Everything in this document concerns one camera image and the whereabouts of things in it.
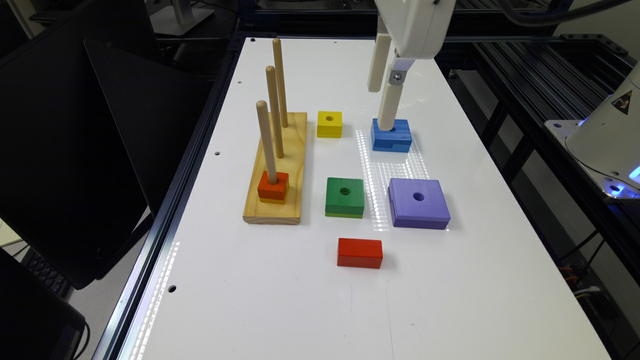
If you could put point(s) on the red rectangular block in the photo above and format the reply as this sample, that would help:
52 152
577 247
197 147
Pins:
362 253

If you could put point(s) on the front wooden peg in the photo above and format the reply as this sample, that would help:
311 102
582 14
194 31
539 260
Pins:
267 143

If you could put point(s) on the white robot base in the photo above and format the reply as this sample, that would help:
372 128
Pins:
605 144

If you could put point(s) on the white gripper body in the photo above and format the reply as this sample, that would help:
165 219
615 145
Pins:
417 27

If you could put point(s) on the thin yellow block under red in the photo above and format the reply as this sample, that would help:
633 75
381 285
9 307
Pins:
270 200

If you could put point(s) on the wooden peg base board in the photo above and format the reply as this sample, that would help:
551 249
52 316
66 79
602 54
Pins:
289 212

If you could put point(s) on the purple square block with hole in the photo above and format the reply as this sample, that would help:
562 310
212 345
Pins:
418 203

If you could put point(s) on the black aluminium frame rails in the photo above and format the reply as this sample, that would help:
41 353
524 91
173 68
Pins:
534 83

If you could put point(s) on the blue square block with hole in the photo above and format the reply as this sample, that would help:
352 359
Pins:
398 139

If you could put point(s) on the large black monitor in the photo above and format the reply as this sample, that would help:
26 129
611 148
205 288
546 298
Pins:
93 128

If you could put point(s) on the yellow square block with hole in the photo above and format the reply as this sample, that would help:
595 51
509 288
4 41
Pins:
329 124

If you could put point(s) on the black laptop corner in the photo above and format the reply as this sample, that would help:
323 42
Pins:
36 323

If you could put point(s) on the silver monitor stand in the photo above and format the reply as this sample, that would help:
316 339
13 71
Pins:
178 18

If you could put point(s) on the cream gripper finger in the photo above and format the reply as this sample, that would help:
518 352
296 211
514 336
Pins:
392 87
379 57

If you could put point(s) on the green square block with hole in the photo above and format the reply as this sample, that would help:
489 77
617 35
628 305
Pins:
344 197

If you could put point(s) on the rear wooden peg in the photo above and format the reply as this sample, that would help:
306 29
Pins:
280 81

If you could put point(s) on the red block on peg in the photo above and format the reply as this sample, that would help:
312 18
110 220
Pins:
279 190

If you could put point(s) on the black keyboard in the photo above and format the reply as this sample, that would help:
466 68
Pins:
46 273

